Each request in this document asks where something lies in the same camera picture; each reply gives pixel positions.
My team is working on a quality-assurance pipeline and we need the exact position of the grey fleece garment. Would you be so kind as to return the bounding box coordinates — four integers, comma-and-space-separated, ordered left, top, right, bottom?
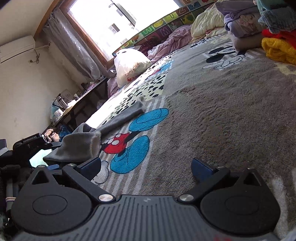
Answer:
43, 100, 145, 165

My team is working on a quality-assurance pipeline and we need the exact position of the dark wooden desk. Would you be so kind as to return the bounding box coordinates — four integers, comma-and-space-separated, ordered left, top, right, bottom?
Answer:
49, 77, 109, 131

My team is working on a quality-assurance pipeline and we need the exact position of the Mickey Mouse plush blanket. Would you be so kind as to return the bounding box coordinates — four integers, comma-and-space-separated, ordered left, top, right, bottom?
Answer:
87, 35, 295, 238

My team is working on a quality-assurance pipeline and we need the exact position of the translucent grey curtain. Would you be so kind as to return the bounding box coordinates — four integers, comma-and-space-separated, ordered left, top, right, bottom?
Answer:
43, 9, 115, 80

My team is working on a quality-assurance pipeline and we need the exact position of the white plastic bag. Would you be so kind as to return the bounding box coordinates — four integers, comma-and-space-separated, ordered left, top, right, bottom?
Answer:
114, 49, 152, 88

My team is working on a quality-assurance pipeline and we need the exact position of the yellow knitted sweater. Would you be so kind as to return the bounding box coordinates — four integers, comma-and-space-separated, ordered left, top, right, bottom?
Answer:
261, 38, 295, 65

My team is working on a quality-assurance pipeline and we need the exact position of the taupe folded garment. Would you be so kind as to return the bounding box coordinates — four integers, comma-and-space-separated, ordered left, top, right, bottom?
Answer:
228, 32, 263, 51

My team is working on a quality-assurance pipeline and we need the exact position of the colourful alphabet foam mat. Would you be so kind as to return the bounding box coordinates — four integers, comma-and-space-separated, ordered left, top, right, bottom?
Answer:
112, 0, 215, 57

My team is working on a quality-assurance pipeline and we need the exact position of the red knitted garment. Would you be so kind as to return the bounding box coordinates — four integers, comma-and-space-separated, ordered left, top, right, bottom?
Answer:
262, 29, 296, 48

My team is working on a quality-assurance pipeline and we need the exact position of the pink crumpled bedsheet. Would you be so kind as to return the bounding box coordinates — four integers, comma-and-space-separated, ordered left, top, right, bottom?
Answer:
107, 25, 191, 97

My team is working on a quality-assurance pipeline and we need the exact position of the cream satin quilt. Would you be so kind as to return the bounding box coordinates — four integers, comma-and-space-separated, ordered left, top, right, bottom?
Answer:
191, 4, 227, 41

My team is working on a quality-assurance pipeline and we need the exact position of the purple flower garment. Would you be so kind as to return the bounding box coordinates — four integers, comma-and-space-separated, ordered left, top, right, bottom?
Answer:
215, 1, 263, 38

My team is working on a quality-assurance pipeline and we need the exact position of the blue grey denim garment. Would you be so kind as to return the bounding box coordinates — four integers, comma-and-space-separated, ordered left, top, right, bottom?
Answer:
258, 6, 295, 34

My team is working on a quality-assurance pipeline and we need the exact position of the white wall air conditioner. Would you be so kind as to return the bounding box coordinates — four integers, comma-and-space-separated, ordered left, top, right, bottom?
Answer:
0, 36, 35, 63

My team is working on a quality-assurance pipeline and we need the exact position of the wooden window frame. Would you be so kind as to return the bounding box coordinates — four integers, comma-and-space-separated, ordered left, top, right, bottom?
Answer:
34, 0, 114, 69

